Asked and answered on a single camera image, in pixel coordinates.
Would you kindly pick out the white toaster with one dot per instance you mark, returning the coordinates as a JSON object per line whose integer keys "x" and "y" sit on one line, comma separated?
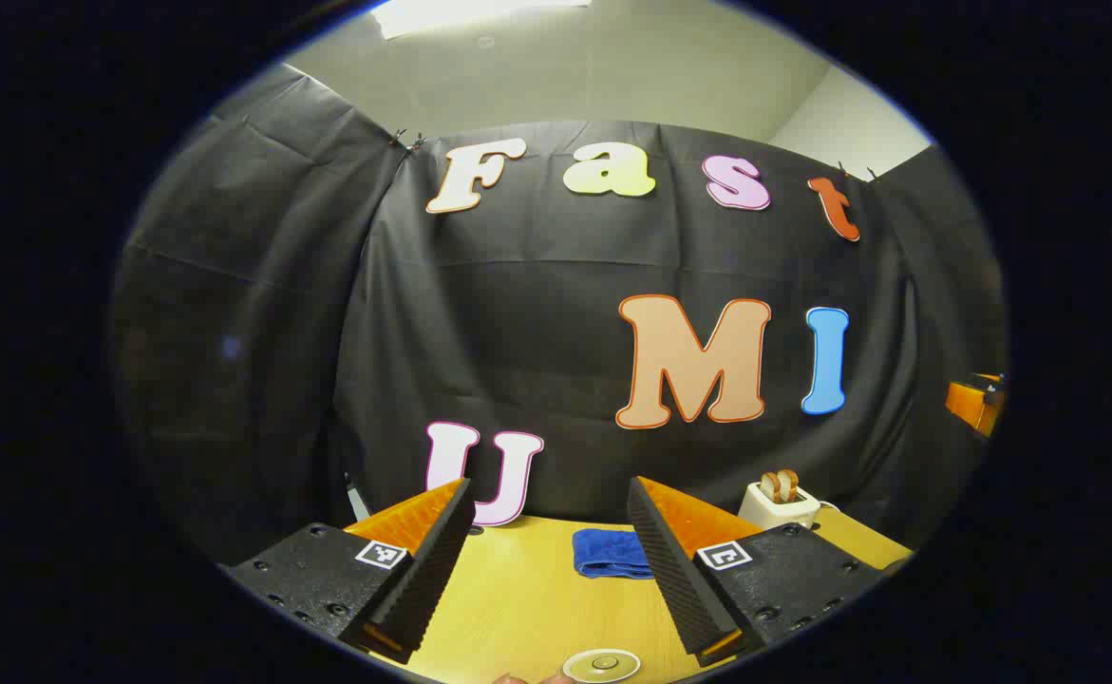
{"x": 774, "y": 513}

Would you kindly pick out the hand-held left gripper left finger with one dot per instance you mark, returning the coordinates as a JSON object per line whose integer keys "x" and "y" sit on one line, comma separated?
{"x": 432, "y": 570}

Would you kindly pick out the black cloth clip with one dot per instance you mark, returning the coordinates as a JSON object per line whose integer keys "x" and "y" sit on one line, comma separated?
{"x": 406, "y": 141}
{"x": 857, "y": 173}

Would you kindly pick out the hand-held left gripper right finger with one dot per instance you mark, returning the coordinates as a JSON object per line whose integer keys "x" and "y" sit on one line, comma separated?
{"x": 674, "y": 579}

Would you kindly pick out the black backdrop cloth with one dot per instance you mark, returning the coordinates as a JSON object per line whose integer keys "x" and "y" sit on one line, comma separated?
{"x": 537, "y": 313}

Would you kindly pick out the toasted bread slice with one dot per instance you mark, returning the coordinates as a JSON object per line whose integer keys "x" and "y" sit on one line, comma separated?
{"x": 770, "y": 487}
{"x": 789, "y": 484}

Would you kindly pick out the ceiling light panel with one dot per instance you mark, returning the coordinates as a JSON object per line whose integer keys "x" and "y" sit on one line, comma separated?
{"x": 480, "y": 11}

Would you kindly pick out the blue folded towel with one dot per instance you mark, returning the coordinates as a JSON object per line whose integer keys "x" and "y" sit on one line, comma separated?
{"x": 608, "y": 554}

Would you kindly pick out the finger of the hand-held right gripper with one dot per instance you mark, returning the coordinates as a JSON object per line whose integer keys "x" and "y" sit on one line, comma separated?
{"x": 973, "y": 404}

